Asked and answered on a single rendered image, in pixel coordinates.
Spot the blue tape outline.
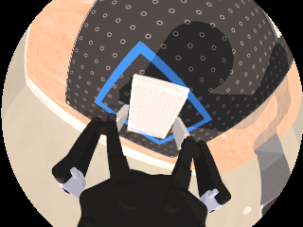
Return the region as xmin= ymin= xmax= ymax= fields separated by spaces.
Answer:
xmin=95 ymin=42 xmax=212 ymax=145

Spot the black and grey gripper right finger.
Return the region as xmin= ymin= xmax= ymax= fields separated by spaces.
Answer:
xmin=163 ymin=116 xmax=231 ymax=213

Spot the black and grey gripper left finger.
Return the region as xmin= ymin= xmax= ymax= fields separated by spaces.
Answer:
xmin=51 ymin=104 xmax=142 ymax=210

